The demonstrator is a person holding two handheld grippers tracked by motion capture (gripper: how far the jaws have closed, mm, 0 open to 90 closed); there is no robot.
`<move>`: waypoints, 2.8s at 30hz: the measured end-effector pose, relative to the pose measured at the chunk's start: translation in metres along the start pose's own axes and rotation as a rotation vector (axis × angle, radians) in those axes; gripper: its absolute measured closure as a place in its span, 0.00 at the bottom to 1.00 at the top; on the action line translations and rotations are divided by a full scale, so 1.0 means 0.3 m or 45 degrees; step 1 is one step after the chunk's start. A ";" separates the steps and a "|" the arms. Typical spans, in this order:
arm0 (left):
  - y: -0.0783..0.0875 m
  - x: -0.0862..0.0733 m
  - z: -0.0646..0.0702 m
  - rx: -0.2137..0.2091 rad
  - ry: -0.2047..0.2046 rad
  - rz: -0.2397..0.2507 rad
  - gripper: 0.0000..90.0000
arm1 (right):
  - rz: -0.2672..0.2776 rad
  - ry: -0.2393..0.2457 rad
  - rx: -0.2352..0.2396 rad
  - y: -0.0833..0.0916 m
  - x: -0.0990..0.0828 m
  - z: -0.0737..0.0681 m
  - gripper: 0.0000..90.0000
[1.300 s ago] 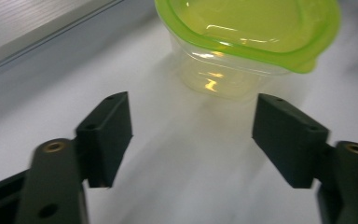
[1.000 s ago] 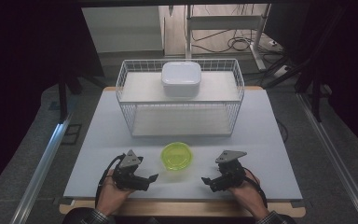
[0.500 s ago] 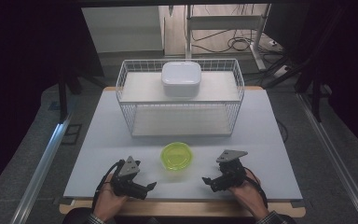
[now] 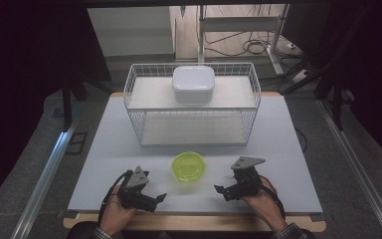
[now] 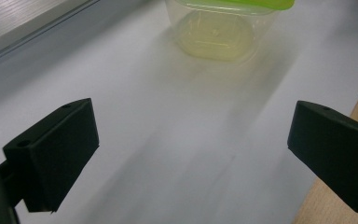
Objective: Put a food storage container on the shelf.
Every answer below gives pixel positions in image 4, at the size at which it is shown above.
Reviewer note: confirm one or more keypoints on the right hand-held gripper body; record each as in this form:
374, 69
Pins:
247, 179

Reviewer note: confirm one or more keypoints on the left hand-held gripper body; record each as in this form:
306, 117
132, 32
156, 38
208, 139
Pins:
134, 191

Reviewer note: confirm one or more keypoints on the white lidded storage box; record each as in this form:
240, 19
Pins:
193, 83

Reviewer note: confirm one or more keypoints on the person's left hand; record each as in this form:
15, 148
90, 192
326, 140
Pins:
116, 215

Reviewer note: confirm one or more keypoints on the person's right hand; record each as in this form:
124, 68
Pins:
265, 207

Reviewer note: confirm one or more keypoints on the black metal stand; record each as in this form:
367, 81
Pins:
67, 103
337, 106

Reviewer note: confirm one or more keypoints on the white power strip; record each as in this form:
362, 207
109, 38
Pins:
300, 76

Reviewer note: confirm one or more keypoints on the desk with white metal legs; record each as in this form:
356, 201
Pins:
238, 26

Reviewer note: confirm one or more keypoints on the white panel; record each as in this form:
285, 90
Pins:
131, 31

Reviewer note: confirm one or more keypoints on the aluminium rail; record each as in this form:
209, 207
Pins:
43, 182
361, 166

